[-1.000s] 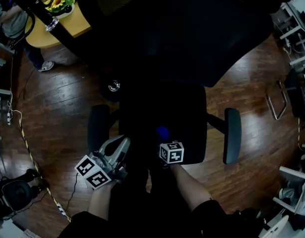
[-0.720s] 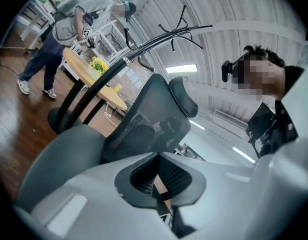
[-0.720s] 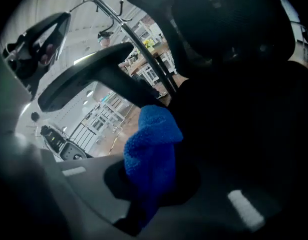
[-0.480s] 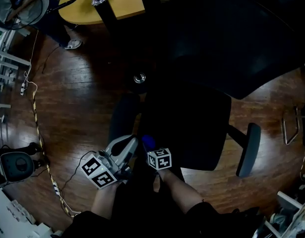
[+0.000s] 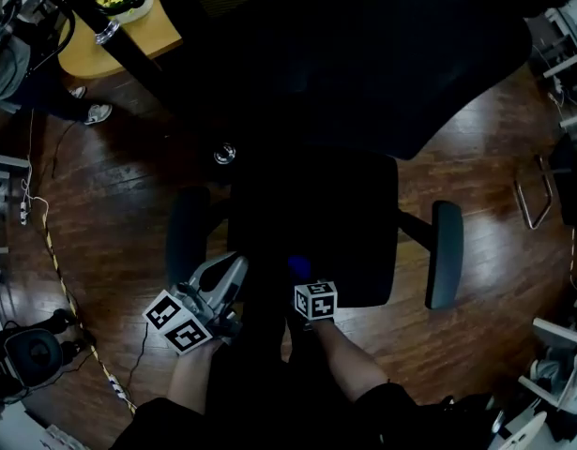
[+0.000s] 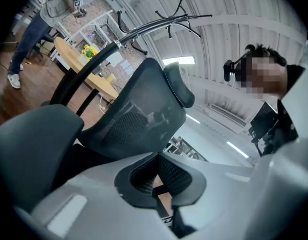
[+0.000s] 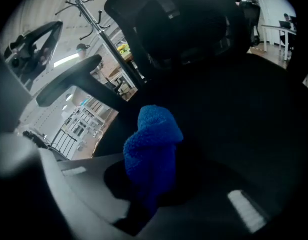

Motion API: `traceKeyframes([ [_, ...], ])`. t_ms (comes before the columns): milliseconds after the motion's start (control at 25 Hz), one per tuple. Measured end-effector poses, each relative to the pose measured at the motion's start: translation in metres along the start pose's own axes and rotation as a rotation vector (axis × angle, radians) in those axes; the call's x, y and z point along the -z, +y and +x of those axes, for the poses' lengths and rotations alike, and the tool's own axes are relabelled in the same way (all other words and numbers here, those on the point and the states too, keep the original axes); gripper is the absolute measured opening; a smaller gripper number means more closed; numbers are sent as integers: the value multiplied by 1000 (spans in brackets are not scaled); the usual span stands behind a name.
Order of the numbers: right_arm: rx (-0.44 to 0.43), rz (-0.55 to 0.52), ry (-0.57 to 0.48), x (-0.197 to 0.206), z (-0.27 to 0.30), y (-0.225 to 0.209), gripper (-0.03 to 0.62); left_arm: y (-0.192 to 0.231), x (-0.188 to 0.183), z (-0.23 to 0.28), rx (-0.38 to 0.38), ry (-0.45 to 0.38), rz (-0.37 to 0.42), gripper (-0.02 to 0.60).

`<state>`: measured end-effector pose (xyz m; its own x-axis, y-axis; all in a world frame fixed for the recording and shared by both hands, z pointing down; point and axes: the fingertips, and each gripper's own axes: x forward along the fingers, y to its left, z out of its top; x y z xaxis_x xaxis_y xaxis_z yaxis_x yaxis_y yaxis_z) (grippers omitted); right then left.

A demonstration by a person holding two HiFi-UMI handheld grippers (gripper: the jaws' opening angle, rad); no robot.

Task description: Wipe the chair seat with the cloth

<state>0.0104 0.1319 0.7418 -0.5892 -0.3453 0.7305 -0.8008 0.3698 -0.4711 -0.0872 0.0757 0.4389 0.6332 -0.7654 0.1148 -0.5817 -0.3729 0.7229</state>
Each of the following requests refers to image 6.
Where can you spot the white metal shelf rack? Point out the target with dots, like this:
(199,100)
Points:
(76,35)

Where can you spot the black mesh office chair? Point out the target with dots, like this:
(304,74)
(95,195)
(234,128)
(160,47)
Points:
(143,96)

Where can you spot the white table lamp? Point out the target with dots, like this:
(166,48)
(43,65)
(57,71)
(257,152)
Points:
(115,59)

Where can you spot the black coat rack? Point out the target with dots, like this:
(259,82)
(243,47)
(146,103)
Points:
(93,61)

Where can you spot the black chest-mounted device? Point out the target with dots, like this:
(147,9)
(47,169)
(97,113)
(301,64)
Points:
(262,121)

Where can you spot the round wooden table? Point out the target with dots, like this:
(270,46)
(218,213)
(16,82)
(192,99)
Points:
(101,84)

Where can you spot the black head camera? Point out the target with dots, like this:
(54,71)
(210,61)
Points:
(229,70)

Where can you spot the black chair headrest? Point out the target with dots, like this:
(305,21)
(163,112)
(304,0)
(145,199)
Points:
(180,84)

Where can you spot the person's black clothing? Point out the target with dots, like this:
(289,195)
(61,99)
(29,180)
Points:
(281,126)

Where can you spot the yellow flowers in pot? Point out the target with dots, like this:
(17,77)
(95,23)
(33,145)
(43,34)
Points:
(89,51)

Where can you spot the ceiling light panel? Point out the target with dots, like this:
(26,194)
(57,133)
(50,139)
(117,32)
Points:
(178,60)

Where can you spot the white tube light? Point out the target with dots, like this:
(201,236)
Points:
(237,149)
(193,119)

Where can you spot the white desk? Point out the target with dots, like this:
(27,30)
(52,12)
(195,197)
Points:
(183,149)

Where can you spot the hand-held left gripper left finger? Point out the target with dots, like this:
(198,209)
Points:
(93,204)

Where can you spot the yellow cup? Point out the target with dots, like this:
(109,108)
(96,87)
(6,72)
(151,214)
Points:
(111,78)

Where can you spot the person's head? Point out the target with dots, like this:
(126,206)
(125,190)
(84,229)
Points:
(264,76)

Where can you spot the black chair armrest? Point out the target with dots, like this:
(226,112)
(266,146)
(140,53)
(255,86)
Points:
(36,146)

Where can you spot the ceiling air vent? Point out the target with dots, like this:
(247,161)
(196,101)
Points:
(227,114)

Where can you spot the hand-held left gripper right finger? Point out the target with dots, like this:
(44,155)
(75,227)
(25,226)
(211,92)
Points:
(219,196)

